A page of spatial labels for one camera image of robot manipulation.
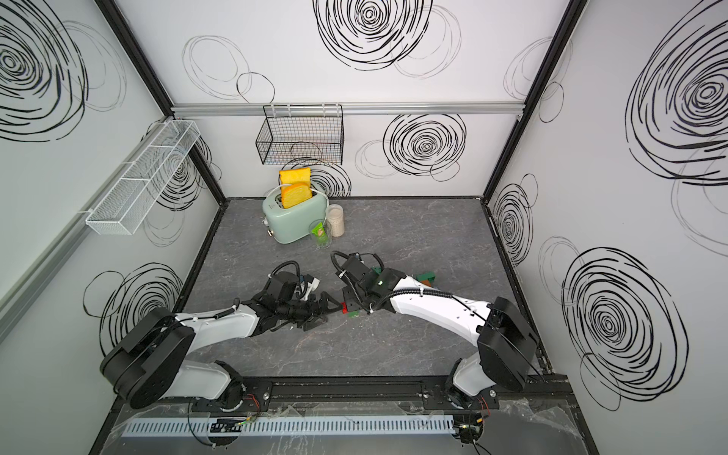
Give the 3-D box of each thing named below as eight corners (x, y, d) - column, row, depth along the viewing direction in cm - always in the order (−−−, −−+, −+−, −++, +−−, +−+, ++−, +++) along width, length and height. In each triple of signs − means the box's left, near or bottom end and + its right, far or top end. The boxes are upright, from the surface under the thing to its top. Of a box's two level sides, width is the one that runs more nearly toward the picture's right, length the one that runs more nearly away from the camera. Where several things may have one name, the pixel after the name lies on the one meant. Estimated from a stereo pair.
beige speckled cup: (329, 239, 109) (325, 218, 100) (330, 224, 114) (327, 204, 105) (344, 239, 109) (341, 218, 100) (345, 224, 114) (343, 204, 105)
